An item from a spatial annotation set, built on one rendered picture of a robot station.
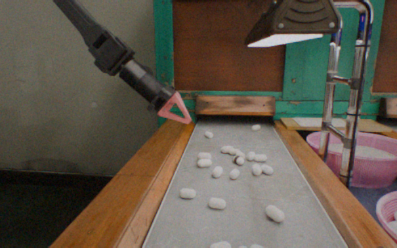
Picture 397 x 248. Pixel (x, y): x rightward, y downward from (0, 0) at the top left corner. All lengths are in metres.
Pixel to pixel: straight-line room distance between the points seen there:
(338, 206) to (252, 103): 0.65
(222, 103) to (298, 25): 0.77
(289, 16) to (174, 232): 0.35
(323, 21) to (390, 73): 0.93
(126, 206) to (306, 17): 0.39
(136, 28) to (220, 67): 1.04
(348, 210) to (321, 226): 0.05
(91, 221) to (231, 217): 0.23
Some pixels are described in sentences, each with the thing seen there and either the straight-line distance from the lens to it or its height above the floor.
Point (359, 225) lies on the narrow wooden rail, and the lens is 0.54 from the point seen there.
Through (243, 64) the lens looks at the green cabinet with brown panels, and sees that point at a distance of 1.18.
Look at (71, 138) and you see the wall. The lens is 2.44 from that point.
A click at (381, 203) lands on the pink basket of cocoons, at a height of 0.77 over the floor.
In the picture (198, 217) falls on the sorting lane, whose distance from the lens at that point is 0.54.
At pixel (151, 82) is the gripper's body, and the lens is 0.73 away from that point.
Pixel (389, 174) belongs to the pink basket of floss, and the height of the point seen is 0.72.
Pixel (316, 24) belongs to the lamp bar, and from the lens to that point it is 0.40.
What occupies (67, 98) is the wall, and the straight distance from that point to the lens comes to 2.37.
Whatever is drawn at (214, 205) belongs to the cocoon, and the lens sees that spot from 0.56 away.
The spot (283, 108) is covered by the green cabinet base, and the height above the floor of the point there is 0.81.
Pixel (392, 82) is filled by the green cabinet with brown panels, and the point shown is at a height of 0.91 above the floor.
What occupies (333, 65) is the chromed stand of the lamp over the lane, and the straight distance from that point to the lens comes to 0.79.
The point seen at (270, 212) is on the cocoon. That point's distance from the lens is 0.55.
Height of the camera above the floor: 1.02
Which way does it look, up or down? 14 degrees down
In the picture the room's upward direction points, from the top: straight up
